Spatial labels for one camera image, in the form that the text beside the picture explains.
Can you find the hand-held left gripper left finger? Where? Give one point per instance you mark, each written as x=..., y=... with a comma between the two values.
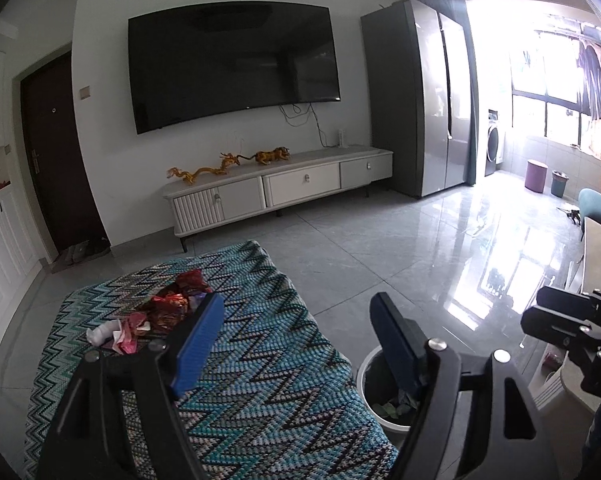
x=200, y=345

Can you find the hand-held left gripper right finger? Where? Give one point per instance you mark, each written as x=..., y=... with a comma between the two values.
x=395, y=345

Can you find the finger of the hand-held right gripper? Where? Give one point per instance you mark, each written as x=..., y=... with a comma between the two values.
x=560, y=298
x=550, y=325

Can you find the silver black wrapper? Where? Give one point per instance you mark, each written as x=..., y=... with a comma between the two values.
x=197, y=301

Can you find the multicoloured snack packet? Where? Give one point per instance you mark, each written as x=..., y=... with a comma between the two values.
x=170, y=310

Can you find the red crinkled plastic wrapper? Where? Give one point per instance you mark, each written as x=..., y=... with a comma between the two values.
x=194, y=281

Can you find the pink wrapper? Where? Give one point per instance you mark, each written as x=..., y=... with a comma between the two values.
x=130, y=332

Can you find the white waste bin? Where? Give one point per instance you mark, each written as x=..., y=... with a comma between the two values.
x=375, y=421

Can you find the white tissue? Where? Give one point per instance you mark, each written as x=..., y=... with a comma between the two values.
x=103, y=334

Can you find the beige side table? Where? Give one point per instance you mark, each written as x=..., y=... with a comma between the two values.
x=598, y=255

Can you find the green leaf scraps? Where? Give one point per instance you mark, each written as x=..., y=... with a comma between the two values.
x=393, y=406

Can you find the zigzag patterned blanket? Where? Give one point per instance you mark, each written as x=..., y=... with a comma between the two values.
x=260, y=360

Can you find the small black floor object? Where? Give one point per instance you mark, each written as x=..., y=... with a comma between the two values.
x=574, y=215

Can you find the teal chair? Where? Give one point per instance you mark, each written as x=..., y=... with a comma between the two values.
x=600, y=205

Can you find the teal waste bin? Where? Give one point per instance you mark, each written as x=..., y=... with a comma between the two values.
x=560, y=186

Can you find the purple stool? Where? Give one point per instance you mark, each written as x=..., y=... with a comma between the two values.
x=535, y=177

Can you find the pair of dark shoes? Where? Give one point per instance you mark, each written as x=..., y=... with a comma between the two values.
x=99, y=246

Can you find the pair of grey slippers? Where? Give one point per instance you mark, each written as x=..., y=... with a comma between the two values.
x=78, y=254

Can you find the washing machine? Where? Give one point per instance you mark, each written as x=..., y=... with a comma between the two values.
x=493, y=145

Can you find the black framed balcony window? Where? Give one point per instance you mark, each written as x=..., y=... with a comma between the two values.
x=545, y=120

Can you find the golden dragon figurine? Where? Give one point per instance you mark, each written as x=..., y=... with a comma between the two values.
x=229, y=161

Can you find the white television cabinet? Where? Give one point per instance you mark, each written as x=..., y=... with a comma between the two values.
x=300, y=182

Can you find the golden tiger figurine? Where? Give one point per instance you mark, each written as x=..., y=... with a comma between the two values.
x=270, y=156

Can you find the hanging clothes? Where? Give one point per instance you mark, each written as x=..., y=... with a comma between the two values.
x=593, y=80

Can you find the white cupboard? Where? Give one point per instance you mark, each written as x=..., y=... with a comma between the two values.
x=0, y=240

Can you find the dark brown door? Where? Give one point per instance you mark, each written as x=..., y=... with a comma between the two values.
x=55, y=160

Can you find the grey refrigerator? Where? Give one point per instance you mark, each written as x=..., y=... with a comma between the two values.
x=420, y=100

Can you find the wall light switch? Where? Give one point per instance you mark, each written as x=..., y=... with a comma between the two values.
x=85, y=92

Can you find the black wall television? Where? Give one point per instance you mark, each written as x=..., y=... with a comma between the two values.
x=230, y=60

